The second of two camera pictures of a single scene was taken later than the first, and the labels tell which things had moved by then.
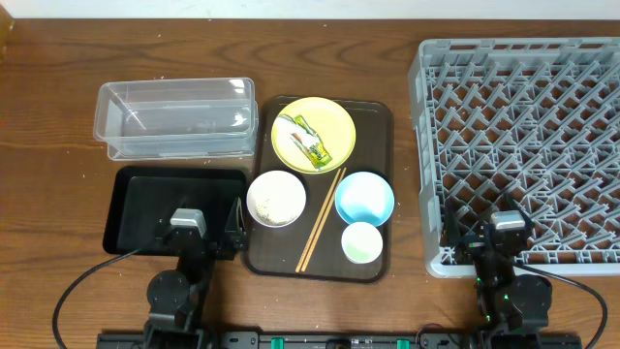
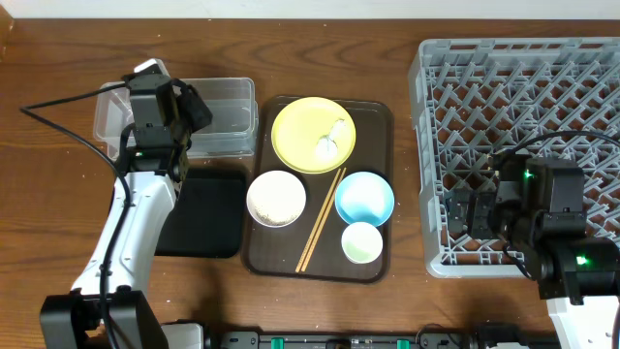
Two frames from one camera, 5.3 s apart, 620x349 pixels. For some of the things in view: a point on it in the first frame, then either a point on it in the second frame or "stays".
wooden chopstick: [324, 222] stays
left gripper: [238, 241] to [193, 101]
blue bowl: [364, 197] stays
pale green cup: [361, 242] stays
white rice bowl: [276, 199] stays
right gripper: [469, 245] to [482, 204]
